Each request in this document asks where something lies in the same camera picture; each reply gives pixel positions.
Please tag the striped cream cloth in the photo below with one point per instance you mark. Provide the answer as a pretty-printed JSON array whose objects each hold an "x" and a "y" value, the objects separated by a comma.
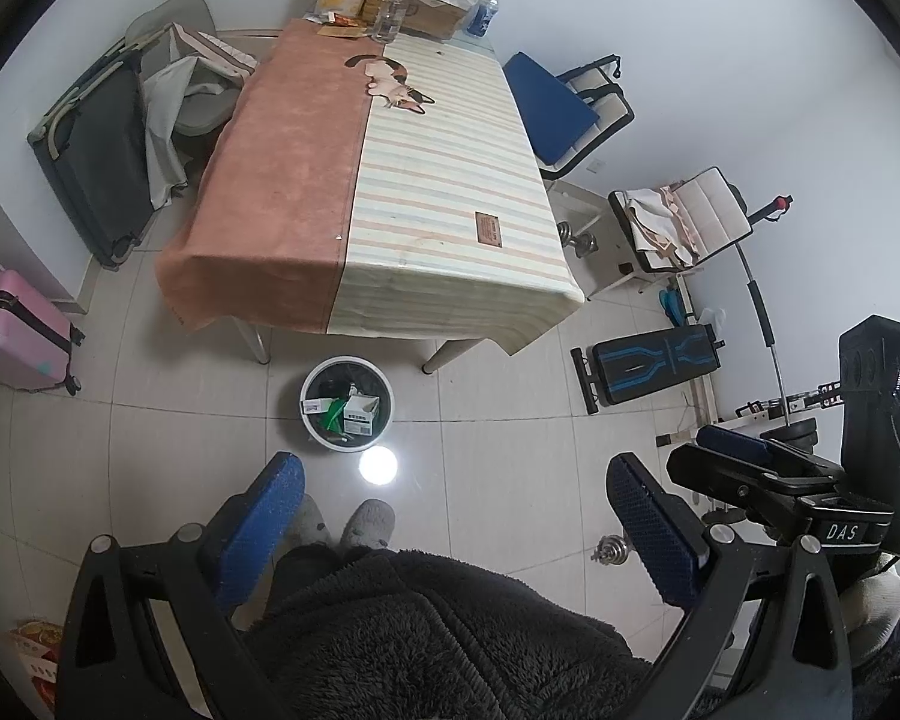
[{"x": 210, "y": 52}]

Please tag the white exercise rack frame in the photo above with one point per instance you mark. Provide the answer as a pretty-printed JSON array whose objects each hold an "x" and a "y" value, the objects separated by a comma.
[{"x": 750, "y": 414}]

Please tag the green packet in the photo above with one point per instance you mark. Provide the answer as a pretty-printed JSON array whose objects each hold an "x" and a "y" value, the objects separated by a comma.
[{"x": 335, "y": 414}]

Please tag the grey fluffy slipper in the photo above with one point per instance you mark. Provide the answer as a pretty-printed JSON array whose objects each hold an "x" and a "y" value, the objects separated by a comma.
[
  {"x": 367, "y": 525},
  {"x": 313, "y": 521}
]

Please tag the white printed carton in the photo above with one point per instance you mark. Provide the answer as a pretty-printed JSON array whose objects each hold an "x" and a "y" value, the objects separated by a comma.
[{"x": 360, "y": 412}]

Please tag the red printed box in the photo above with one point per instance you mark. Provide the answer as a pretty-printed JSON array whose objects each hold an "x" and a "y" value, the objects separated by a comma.
[{"x": 37, "y": 652}]

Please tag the metal bar red knob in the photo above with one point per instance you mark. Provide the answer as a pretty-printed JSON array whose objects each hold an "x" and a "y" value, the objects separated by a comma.
[{"x": 754, "y": 292}]

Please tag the white cloth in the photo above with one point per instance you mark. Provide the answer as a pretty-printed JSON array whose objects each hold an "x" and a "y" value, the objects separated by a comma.
[{"x": 161, "y": 142}]

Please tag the cardboard box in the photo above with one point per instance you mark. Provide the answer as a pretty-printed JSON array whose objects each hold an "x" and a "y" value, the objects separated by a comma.
[{"x": 435, "y": 13}]

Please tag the white round trash bin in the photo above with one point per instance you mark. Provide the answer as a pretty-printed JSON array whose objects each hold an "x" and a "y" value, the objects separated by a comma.
[{"x": 345, "y": 442}]

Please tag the person's dark fleece clothing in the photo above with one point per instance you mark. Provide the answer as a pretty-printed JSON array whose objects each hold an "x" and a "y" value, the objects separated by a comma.
[{"x": 435, "y": 645}]

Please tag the small flat packets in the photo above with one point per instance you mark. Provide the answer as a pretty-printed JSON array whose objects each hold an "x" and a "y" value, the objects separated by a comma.
[{"x": 337, "y": 26}]

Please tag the cat shaped cloth patch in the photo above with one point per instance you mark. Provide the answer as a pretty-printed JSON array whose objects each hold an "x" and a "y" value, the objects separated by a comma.
[{"x": 390, "y": 82}]

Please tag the blue cushioned chair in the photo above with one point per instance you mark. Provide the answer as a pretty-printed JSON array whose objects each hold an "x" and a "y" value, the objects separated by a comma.
[{"x": 611, "y": 109}]

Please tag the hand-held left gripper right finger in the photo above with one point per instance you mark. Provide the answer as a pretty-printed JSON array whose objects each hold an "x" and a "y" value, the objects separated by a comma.
[{"x": 652, "y": 525}]

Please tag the blue label water bottle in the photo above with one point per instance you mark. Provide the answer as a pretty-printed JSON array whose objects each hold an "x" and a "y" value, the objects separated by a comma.
[{"x": 484, "y": 15}]

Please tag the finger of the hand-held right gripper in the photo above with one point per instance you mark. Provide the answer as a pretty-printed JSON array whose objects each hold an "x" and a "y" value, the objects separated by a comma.
[
  {"x": 731, "y": 444},
  {"x": 712, "y": 476}
]

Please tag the metal dumbbell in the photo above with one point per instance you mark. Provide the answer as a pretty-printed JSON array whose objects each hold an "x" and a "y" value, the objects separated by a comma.
[
  {"x": 611, "y": 549},
  {"x": 577, "y": 236}
]

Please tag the black weight plate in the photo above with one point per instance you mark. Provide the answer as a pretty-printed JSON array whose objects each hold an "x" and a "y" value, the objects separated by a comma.
[{"x": 791, "y": 433}]

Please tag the small white paper box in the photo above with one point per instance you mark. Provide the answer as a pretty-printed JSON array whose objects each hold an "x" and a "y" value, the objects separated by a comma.
[{"x": 315, "y": 406}]

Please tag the black bin liner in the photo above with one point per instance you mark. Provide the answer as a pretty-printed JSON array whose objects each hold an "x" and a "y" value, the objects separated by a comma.
[{"x": 337, "y": 379}]

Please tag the pink suitcase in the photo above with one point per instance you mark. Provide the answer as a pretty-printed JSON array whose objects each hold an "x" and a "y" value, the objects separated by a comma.
[{"x": 15, "y": 330}]

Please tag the table with striped tablecloth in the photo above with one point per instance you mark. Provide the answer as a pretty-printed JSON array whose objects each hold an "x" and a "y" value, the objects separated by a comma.
[{"x": 435, "y": 165}]

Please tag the grey chair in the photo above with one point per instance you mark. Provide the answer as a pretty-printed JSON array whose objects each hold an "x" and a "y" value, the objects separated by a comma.
[{"x": 169, "y": 13}]

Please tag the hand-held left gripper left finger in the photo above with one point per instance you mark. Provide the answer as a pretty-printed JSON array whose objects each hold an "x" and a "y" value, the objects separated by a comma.
[{"x": 262, "y": 525}]

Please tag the blue sandals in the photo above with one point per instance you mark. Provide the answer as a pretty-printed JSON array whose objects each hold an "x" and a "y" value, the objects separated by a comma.
[{"x": 675, "y": 305}]

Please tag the cream clothes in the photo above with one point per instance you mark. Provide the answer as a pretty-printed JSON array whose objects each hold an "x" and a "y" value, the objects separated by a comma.
[{"x": 660, "y": 229}]

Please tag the dark folded cot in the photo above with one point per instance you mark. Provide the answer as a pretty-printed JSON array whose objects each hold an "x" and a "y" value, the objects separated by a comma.
[{"x": 97, "y": 157}]

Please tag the black blue weight bench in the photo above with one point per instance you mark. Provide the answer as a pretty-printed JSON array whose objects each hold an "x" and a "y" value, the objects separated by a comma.
[{"x": 645, "y": 367}]

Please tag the cream table leg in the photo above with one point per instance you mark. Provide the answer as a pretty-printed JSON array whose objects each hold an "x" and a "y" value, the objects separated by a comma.
[
  {"x": 253, "y": 341},
  {"x": 442, "y": 355}
]

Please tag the cream padded chair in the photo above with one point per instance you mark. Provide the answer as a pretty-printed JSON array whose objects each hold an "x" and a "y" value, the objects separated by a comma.
[{"x": 712, "y": 202}]

